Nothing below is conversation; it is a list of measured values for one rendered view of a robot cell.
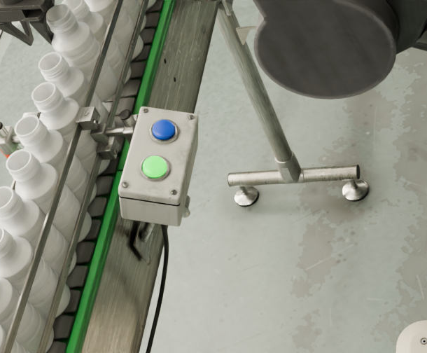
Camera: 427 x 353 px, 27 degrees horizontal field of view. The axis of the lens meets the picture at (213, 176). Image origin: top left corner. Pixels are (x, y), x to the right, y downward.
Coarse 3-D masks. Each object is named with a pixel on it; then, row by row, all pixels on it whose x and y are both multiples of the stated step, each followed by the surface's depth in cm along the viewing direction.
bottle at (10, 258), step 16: (0, 240) 105; (16, 240) 109; (0, 256) 106; (16, 256) 107; (32, 256) 109; (0, 272) 108; (16, 272) 107; (48, 272) 112; (16, 288) 110; (32, 288) 110; (48, 288) 112; (64, 288) 116; (32, 304) 113; (48, 304) 114; (64, 304) 116
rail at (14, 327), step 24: (120, 0) 136; (144, 0) 144; (96, 72) 127; (120, 96) 134; (72, 144) 119; (96, 168) 125; (48, 216) 112; (72, 240) 118; (24, 288) 106; (48, 336) 111
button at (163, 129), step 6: (162, 120) 115; (168, 120) 115; (156, 126) 114; (162, 126) 114; (168, 126) 114; (174, 126) 115; (156, 132) 114; (162, 132) 114; (168, 132) 114; (174, 132) 114; (162, 138) 114; (168, 138) 114
